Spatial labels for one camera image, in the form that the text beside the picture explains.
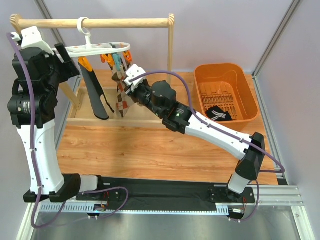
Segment brown argyle sock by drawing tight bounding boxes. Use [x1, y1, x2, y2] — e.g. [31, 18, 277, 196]
[111, 59, 135, 118]

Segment white round clip hanger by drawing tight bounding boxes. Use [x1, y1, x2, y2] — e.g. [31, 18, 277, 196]
[65, 17, 131, 58]

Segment grey black long sock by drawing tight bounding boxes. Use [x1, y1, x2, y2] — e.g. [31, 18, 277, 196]
[78, 63, 115, 120]

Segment teal clothes peg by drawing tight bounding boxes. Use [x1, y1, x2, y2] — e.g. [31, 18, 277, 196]
[112, 53, 121, 71]

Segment black white striped sock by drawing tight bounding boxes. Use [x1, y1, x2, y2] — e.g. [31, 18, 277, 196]
[205, 105, 232, 122]

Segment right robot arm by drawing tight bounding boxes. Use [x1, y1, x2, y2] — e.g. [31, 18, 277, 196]
[124, 78, 265, 194]

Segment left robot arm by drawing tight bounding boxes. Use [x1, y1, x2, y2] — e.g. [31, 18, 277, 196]
[7, 43, 101, 203]

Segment orange clothes peg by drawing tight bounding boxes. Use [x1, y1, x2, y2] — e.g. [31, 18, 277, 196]
[78, 56, 92, 72]

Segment wooden hanging rack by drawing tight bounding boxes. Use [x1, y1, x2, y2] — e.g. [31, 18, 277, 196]
[10, 14, 175, 129]

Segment orange plastic basket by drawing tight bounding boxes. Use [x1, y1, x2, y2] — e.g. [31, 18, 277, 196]
[193, 63, 259, 130]

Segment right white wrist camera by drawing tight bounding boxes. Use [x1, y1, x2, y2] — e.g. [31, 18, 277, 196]
[123, 64, 146, 92]

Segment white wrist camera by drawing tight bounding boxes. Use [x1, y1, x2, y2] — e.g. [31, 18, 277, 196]
[9, 26, 54, 55]
[123, 64, 146, 92]

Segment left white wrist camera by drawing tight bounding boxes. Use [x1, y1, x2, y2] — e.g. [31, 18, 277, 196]
[9, 26, 54, 55]

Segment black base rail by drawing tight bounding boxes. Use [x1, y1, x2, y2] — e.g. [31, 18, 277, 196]
[49, 174, 256, 216]

